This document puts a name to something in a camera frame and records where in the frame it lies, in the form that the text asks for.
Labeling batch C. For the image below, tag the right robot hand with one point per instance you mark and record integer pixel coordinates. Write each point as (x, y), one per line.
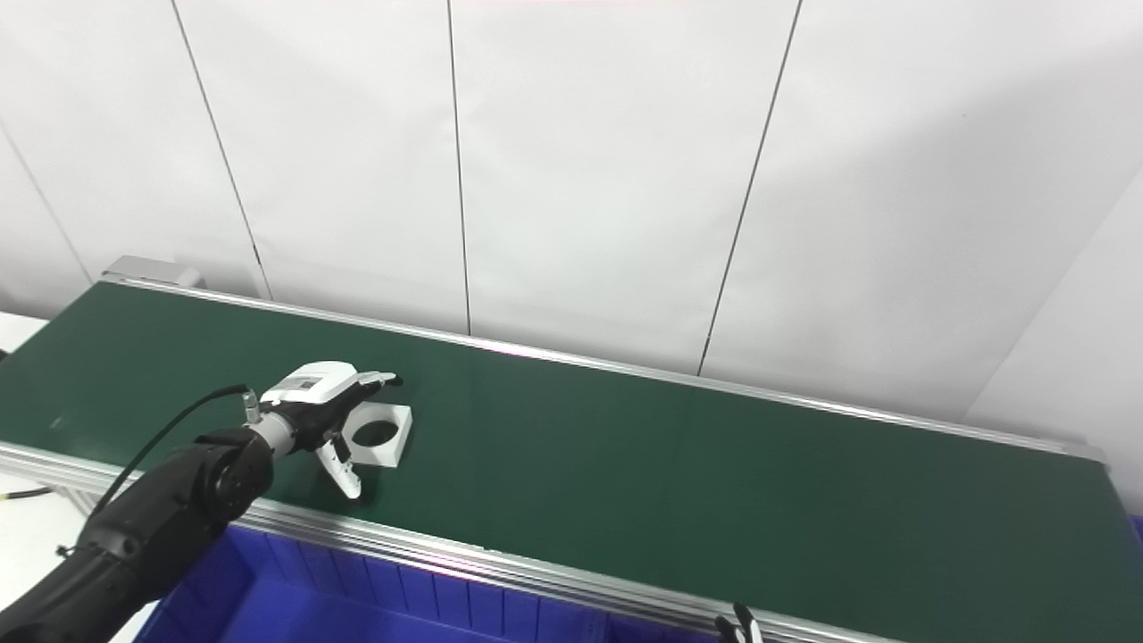
(739, 627)

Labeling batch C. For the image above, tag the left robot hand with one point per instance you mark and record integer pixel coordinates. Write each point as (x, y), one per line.
(312, 402)

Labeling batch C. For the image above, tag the white block with round hole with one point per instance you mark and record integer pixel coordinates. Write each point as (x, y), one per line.
(393, 446)

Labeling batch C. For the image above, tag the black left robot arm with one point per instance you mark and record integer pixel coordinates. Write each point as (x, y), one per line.
(152, 518)

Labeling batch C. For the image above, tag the green conveyor belt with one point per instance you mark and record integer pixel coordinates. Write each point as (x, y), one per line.
(670, 473)
(500, 567)

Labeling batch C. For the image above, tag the grey conveyor end box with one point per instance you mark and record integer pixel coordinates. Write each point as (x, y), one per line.
(152, 271)

